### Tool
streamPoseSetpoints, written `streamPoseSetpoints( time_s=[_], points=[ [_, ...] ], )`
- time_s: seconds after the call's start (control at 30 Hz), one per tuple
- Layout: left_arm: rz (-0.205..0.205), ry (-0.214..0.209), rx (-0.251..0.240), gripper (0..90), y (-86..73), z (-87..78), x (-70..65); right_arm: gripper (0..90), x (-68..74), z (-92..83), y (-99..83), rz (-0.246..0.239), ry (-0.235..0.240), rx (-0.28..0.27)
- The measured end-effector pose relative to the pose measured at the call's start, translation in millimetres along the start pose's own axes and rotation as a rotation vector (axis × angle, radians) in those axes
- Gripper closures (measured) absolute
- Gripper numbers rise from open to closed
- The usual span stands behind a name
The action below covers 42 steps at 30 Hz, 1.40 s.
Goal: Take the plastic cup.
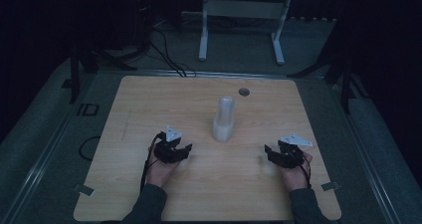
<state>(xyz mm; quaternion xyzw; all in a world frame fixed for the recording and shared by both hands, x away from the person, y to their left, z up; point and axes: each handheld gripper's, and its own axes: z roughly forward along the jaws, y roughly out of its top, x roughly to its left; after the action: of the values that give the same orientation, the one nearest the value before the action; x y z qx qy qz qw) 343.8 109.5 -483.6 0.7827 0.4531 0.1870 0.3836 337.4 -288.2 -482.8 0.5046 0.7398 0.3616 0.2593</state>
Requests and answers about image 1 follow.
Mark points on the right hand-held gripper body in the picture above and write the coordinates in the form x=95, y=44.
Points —
x=292, y=156

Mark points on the person's left hand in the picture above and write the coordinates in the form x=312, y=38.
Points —
x=160, y=172

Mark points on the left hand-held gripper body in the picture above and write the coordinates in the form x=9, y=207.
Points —
x=167, y=148

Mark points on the person's right hand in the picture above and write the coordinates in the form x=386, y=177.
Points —
x=297, y=177

